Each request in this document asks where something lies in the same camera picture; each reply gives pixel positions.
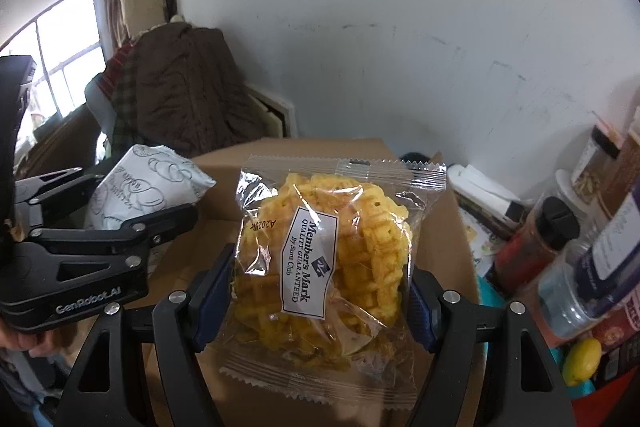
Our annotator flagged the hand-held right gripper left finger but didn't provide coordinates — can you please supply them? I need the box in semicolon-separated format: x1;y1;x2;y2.
52;243;237;427

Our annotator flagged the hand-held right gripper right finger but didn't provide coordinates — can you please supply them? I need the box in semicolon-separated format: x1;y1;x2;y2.
404;268;578;427

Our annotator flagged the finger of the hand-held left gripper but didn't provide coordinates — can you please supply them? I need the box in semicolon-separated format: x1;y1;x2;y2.
15;166;104;214
30;203;200;259

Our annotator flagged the white printed snack packet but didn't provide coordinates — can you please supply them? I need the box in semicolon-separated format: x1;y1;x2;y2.
82;145;217;232

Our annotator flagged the brown cardboard box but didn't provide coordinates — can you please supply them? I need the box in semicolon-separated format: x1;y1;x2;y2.
135;137;493;427

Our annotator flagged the clear packet yellow waffle snack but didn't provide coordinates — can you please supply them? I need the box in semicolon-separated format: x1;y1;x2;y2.
220;154;447;410

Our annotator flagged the person's left hand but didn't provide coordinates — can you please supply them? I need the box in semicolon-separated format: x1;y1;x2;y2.
0;326;57;359

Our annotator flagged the plaid cloth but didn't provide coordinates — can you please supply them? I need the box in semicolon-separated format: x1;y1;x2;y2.
97;42;147;142

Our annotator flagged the red spice jar black cap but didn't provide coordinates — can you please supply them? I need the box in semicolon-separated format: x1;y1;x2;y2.
495;197;581;294

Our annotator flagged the window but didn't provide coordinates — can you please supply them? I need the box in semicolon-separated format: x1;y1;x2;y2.
0;0;108;122

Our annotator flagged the white paper stack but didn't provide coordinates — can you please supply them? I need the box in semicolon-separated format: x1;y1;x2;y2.
447;164;526;228

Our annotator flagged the brown quilted jacket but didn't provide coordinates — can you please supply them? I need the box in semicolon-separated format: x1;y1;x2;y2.
132;23;261;158

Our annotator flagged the yellow lemon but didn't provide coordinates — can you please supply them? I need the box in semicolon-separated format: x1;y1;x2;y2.
562;338;602;387

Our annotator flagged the beige storage box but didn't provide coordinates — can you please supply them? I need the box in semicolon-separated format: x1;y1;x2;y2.
115;0;167;38

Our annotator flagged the dark blue label jar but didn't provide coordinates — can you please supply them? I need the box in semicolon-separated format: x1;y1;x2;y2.
575;177;640;318

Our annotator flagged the nut jar black lid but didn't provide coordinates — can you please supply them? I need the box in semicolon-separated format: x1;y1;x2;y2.
570;122;632;210

